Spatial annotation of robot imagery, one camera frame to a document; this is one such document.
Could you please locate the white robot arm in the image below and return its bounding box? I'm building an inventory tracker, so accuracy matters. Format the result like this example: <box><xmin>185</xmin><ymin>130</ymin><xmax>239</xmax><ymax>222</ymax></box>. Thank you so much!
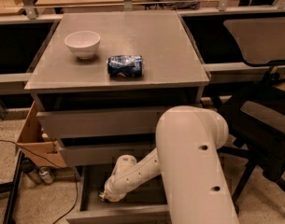
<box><xmin>104</xmin><ymin>105</ymin><xmax>239</xmax><ymax>224</ymax></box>

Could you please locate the dark bottle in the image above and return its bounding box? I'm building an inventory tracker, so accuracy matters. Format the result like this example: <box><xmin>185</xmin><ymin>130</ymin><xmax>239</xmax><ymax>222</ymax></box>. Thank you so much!
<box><xmin>21</xmin><ymin>158</ymin><xmax>42</xmax><ymax>185</ymax></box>

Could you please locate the cardboard box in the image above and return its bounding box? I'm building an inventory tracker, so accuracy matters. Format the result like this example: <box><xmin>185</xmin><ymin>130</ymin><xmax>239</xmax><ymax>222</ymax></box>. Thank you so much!
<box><xmin>17</xmin><ymin>103</ymin><xmax>66</xmax><ymax>168</ymax></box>

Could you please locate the black cable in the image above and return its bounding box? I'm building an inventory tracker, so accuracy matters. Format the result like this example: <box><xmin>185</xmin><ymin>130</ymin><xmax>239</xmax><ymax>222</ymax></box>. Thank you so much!
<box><xmin>0</xmin><ymin>137</ymin><xmax>79</xmax><ymax>224</ymax></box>

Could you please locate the black metal frame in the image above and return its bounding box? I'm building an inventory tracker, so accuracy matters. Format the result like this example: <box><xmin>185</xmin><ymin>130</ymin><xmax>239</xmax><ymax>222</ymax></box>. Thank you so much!
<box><xmin>0</xmin><ymin>150</ymin><xmax>25</xmax><ymax>224</ymax></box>

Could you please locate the grey bottom drawer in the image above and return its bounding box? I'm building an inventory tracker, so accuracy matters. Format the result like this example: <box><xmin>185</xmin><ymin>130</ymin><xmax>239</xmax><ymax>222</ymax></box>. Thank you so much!
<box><xmin>66</xmin><ymin>163</ymin><xmax>172</xmax><ymax>224</ymax></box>

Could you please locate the black office chair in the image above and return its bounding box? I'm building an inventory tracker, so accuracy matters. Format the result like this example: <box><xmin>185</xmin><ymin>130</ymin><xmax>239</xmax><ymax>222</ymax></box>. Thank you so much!
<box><xmin>218</xmin><ymin>17</ymin><xmax>285</xmax><ymax>201</ymax></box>

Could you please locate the white bowl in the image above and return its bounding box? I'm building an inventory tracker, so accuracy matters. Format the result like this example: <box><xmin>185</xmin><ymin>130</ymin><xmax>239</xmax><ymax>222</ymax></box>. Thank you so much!
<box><xmin>64</xmin><ymin>31</ymin><xmax>101</xmax><ymax>60</ymax></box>

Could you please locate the grey middle drawer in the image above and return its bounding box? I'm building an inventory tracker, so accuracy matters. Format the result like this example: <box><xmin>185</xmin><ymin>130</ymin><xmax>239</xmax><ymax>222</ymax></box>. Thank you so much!
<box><xmin>59</xmin><ymin>140</ymin><xmax>155</xmax><ymax>166</ymax></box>

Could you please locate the grey top drawer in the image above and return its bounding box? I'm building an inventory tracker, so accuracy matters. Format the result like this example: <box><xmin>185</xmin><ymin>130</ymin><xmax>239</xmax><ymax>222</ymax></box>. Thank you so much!
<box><xmin>37</xmin><ymin>106</ymin><xmax>169</xmax><ymax>138</ymax></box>

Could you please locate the crushed blue can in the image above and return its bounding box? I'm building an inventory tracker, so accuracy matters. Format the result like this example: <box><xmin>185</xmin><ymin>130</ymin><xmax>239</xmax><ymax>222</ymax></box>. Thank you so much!
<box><xmin>107</xmin><ymin>55</ymin><xmax>143</xmax><ymax>77</ymax></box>

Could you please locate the grey bottle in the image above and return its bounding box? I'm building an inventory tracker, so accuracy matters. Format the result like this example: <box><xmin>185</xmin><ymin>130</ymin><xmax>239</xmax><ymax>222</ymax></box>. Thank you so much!
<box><xmin>39</xmin><ymin>167</ymin><xmax>54</xmax><ymax>184</ymax></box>

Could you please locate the grey drawer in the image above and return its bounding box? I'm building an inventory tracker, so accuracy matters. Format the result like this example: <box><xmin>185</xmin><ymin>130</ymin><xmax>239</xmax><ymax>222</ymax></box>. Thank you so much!
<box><xmin>37</xmin><ymin>106</ymin><xmax>169</xmax><ymax>138</ymax></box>
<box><xmin>66</xmin><ymin>163</ymin><xmax>172</xmax><ymax>224</ymax></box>
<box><xmin>59</xmin><ymin>140</ymin><xmax>155</xmax><ymax>166</ymax></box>

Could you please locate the grey drawer cabinet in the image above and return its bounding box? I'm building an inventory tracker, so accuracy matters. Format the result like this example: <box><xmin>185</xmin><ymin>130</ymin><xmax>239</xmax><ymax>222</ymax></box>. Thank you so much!
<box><xmin>23</xmin><ymin>10</ymin><xmax>211</xmax><ymax>142</ymax></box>

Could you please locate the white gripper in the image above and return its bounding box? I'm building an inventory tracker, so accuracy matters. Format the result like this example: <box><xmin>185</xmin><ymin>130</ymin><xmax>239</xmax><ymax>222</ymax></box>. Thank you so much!
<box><xmin>104</xmin><ymin>179</ymin><xmax>127</xmax><ymax>203</ymax></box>

